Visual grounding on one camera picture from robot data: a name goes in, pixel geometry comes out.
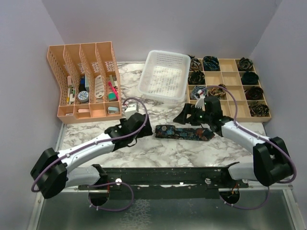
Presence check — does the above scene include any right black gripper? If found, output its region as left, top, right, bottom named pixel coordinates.
left=173, top=103, right=212, bottom=126

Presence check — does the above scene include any navy floral tie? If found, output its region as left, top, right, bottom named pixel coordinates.
left=154, top=125, right=215, bottom=141

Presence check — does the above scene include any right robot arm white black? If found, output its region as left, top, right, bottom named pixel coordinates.
left=173, top=96, right=296, bottom=187

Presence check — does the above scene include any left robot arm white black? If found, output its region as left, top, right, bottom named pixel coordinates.
left=30, top=113, right=153, bottom=199

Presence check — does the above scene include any rolled blue grey tie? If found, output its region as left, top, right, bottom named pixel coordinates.
left=189, top=85, right=207, bottom=100

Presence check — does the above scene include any teal eraser block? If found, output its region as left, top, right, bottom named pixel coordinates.
left=108, top=92, right=118, bottom=102

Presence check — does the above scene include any rolled gold paisley tie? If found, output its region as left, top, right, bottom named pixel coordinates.
left=208, top=84, right=226, bottom=99

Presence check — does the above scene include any rolled dark olive tie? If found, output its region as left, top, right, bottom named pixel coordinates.
left=188, top=70, right=205, bottom=85

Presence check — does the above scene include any white plastic basket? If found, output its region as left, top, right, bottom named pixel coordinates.
left=138, top=50, right=191, bottom=104

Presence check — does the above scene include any white perforated card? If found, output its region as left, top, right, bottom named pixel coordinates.
left=94, top=75, right=104, bottom=99

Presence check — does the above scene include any rolled striped brown tie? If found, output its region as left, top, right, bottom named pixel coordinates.
left=189, top=58, right=202, bottom=71

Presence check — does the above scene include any round blue patterned tin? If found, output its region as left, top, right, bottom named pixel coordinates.
left=78, top=91, right=89, bottom=103

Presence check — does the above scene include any rolled teal dark tie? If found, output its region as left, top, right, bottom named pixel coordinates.
left=203, top=56, right=220, bottom=71

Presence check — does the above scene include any peach file organizer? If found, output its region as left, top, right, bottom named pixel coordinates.
left=47, top=41, right=122, bottom=124

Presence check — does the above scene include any wooden compartment tray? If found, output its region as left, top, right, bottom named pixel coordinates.
left=187, top=56, right=271, bottom=122

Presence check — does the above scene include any rolled dark red tie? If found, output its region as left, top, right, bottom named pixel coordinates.
left=245, top=86, right=263, bottom=100

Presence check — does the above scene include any rolled black gold tie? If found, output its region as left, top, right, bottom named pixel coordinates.
left=248, top=102, right=270, bottom=117

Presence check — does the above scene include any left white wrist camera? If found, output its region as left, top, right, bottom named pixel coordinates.
left=124, top=103, right=139, bottom=119

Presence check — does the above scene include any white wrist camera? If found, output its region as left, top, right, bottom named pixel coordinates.
left=195, top=90, right=206, bottom=109
left=124, top=103, right=139, bottom=119

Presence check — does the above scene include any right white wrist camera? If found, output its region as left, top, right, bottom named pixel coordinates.
left=195, top=90, right=206, bottom=109

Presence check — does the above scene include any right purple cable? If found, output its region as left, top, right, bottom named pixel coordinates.
left=199, top=85, right=297, bottom=210

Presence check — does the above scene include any purple cable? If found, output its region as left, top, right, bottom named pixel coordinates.
left=31, top=97, right=149, bottom=212
left=199, top=85, right=297, bottom=210

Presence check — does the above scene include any black metal base rail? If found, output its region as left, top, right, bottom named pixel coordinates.
left=78, top=167, right=263, bottom=199

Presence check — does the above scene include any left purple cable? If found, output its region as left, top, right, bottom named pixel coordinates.
left=31, top=97, right=149, bottom=212

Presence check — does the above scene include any aluminium frame rail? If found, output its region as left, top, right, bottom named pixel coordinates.
left=61, top=180, right=293, bottom=193

